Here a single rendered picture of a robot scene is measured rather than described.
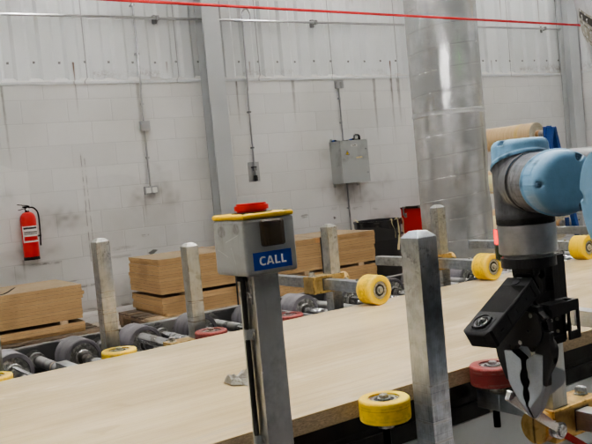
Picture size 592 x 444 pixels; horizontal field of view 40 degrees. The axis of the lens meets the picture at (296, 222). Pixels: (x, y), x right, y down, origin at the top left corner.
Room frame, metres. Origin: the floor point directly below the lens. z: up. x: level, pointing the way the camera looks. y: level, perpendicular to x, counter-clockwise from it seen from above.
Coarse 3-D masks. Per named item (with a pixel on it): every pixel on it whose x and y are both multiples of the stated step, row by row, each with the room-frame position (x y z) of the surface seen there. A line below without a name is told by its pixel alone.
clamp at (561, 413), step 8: (568, 392) 1.30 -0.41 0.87; (568, 400) 1.25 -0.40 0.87; (576, 400) 1.25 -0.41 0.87; (584, 400) 1.25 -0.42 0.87; (544, 408) 1.23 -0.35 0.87; (560, 408) 1.22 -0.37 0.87; (568, 408) 1.22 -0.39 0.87; (576, 408) 1.23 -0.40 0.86; (528, 416) 1.22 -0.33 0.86; (552, 416) 1.21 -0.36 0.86; (560, 416) 1.21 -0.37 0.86; (568, 416) 1.22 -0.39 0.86; (528, 424) 1.22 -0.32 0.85; (536, 424) 1.21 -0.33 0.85; (568, 424) 1.22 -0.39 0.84; (576, 424) 1.23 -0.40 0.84; (528, 432) 1.22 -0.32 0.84; (536, 432) 1.21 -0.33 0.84; (544, 432) 1.20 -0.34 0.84; (568, 432) 1.22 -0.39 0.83; (576, 432) 1.23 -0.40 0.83; (536, 440) 1.21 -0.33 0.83; (544, 440) 1.20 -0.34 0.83; (552, 440) 1.21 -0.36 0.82; (560, 440) 1.21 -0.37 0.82
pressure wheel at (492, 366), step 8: (480, 360) 1.41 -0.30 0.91; (488, 360) 1.41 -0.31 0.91; (496, 360) 1.40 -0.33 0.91; (472, 368) 1.37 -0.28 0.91; (480, 368) 1.36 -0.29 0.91; (488, 368) 1.35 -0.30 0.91; (496, 368) 1.35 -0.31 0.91; (472, 376) 1.37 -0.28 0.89; (480, 376) 1.36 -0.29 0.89; (488, 376) 1.35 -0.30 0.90; (496, 376) 1.34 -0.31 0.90; (504, 376) 1.34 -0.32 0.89; (472, 384) 1.37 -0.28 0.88; (480, 384) 1.36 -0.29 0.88; (488, 384) 1.35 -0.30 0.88; (496, 384) 1.34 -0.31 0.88; (504, 384) 1.34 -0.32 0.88; (496, 416) 1.38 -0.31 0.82; (496, 424) 1.38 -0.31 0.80
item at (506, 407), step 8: (480, 392) 1.39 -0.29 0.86; (488, 392) 1.37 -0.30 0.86; (496, 392) 1.37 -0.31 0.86; (504, 392) 1.37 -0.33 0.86; (480, 400) 1.39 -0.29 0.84; (488, 400) 1.37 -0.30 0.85; (496, 400) 1.36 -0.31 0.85; (504, 400) 1.35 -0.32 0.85; (488, 408) 1.38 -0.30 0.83; (496, 408) 1.36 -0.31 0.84; (504, 408) 1.35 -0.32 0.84; (512, 408) 1.34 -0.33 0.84; (584, 408) 1.24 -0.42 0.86; (576, 416) 1.23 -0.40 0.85; (584, 416) 1.22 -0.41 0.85; (584, 424) 1.22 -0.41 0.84
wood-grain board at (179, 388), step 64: (320, 320) 2.00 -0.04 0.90; (384, 320) 1.92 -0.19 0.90; (448, 320) 1.85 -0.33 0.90; (0, 384) 1.61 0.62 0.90; (64, 384) 1.56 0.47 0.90; (128, 384) 1.51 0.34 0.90; (192, 384) 1.46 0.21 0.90; (320, 384) 1.38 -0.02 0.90; (384, 384) 1.34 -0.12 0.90; (448, 384) 1.38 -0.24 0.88
